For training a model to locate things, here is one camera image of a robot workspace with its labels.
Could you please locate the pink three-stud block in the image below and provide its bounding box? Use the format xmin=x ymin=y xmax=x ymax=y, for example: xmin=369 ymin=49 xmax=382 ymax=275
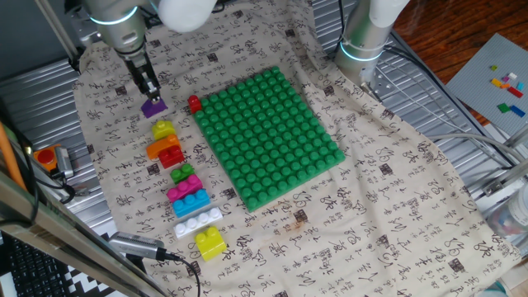
xmin=166 ymin=173 xmax=204 ymax=204

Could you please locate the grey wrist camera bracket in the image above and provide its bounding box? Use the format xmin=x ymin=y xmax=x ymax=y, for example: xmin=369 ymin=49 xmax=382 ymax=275
xmin=64 ymin=0 xmax=102 ymax=47

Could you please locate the small yellow block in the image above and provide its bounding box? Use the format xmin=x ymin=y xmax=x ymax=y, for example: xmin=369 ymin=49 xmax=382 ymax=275
xmin=150 ymin=119 xmax=177 ymax=141

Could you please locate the black camera cable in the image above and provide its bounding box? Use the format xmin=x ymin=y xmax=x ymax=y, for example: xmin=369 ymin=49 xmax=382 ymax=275
xmin=163 ymin=250 xmax=202 ymax=297

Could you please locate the white four-stud block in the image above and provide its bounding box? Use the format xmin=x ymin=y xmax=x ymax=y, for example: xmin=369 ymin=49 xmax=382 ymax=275
xmin=172 ymin=206 xmax=224 ymax=240

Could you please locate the blue three-stud block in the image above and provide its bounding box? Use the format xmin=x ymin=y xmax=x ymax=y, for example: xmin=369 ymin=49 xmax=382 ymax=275
xmin=171 ymin=188 xmax=211 ymax=219

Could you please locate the black white pattern board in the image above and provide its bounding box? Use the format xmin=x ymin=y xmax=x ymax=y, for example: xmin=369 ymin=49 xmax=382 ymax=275
xmin=61 ymin=233 xmax=123 ymax=297

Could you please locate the green two-stud block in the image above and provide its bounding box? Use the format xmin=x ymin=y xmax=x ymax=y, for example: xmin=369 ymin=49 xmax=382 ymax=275
xmin=169 ymin=163 xmax=196 ymax=185

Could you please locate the clear plastic jar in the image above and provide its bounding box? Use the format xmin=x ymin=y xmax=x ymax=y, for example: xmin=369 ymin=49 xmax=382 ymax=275
xmin=486 ymin=183 xmax=528 ymax=248

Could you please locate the large yellow two-stud block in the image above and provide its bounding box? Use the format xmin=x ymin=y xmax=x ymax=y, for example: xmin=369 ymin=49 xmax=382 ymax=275
xmin=193 ymin=225 xmax=229 ymax=262

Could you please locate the green studded baseplate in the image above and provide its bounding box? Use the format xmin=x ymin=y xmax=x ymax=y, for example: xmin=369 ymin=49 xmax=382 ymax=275
xmin=192 ymin=64 xmax=347 ymax=214

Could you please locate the teal round container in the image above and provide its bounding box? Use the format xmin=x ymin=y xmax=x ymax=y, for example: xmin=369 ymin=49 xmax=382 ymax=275
xmin=474 ymin=280 xmax=512 ymax=297

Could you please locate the grey slanted rod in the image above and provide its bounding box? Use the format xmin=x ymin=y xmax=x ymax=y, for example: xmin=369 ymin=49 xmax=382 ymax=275
xmin=34 ymin=0 xmax=82 ymax=63

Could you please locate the beige calligraphy print cloth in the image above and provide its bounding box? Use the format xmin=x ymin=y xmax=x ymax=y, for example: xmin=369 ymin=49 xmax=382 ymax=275
xmin=72 ymin=0 xmax=523 ymax=297

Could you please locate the orange pole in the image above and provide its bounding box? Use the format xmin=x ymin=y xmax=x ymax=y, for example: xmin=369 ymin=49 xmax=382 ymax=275
xmin=0 ymin=121 xmax=28 ymax=193

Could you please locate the grey flat brick baseplate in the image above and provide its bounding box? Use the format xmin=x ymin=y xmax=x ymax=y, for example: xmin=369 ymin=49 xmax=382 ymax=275
xmin=445 ymin=32 xmax=528 ymax=137

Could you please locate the orange block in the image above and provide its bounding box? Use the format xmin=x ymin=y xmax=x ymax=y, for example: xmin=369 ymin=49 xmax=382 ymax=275
xmin=145 ymin=133 xmax=182 ymax=161

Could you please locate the black keyboard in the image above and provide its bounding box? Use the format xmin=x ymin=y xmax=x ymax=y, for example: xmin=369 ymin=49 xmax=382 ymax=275
xmin=6 ymin=237 xmax=69 ymax=297

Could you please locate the black cable loop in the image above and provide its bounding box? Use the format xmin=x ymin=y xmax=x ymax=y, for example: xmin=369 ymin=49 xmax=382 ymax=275
xmin=16 ymin=138 xmax=78 ymax=205

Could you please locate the small red one-stud block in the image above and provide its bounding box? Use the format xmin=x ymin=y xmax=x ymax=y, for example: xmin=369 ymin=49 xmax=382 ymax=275
xmin=187 ymin=94 xmax=203 ymax=115

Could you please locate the aluminium frame bar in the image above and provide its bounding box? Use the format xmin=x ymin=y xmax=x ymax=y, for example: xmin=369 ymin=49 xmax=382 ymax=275
xmin=502 ymin=123 xmax=528 ymax=149

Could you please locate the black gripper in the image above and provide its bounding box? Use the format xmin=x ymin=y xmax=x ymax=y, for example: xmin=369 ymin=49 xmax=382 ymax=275
xmin=123 ymin=52 xmax=161 ymax=103

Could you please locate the red two-stud block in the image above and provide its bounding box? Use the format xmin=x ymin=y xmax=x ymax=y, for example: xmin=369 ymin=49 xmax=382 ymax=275
xmin=158 ymin=144 xmax=186 ymax=170

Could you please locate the grey depth camera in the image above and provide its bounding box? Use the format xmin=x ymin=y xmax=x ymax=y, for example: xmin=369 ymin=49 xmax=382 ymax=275
xmin=108 ymin=231 xmax=167 ymax=262

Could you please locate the silver metal box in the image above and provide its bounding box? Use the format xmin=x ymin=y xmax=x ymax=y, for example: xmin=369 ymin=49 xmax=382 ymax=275
xmin=54 ymin=146 xmax=75 ymax=179

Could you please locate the blurred metal frame bar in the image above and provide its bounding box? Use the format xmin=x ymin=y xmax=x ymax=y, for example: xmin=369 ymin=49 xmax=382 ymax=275
xmin=0 ymin=168 xmax=168 ymax=297

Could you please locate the purple block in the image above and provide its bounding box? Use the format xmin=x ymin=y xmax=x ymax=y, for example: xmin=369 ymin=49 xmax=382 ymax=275
xmin=140 ymin=97 xmax=169 ymax=120

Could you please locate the grey hose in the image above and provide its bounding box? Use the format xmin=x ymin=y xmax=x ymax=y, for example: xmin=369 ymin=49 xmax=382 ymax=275
xmin=424 ymin=132 xmax=528 ymax=163

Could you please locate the aluminium bar with bracket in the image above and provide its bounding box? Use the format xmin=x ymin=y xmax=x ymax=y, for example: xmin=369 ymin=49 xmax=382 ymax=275
xmin=481 ymin=158 xmax=528 ymax=197

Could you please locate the black rod clamp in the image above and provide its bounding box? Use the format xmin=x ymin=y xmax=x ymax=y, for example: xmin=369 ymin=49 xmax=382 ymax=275
xmin=68 ymin=47 xmax=83 ymax=75

